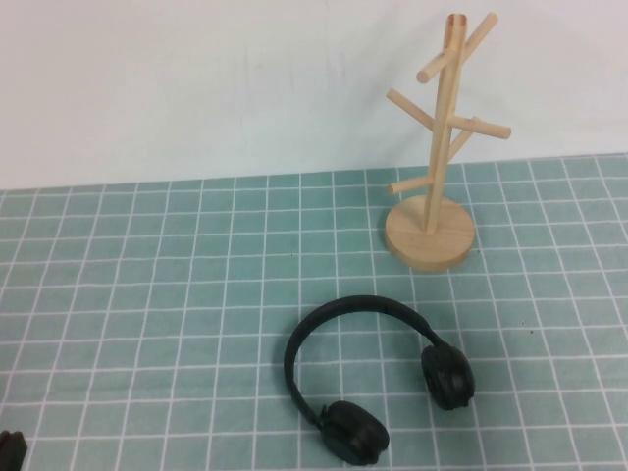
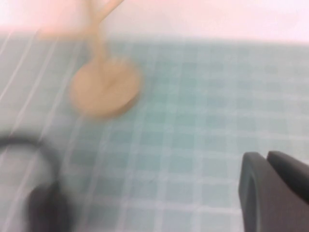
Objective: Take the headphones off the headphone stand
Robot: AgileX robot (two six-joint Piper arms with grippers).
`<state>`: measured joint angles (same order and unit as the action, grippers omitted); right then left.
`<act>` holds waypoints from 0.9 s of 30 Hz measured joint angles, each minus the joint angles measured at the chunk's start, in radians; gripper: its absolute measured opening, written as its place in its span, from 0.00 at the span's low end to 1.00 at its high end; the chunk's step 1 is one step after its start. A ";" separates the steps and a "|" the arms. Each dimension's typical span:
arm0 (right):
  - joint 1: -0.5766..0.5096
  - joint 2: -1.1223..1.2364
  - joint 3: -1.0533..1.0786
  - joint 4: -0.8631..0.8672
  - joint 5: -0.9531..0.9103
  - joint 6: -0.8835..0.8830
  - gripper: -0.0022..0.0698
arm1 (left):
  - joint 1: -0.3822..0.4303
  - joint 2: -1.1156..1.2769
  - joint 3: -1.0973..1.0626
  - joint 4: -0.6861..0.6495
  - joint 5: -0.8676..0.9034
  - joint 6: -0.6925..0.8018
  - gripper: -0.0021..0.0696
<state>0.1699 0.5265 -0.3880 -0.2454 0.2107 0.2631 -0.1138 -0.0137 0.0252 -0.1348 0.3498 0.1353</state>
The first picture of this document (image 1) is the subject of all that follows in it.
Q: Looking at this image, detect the black over-ear headphones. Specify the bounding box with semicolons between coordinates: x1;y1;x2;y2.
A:
283;293;477;467

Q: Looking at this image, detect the green white-checked tablecloth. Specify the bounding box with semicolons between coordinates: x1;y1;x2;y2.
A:
0;155;628;471

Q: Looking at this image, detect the wooden tree-shaped headphone stand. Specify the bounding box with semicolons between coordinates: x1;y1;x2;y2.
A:
384;12;513;272

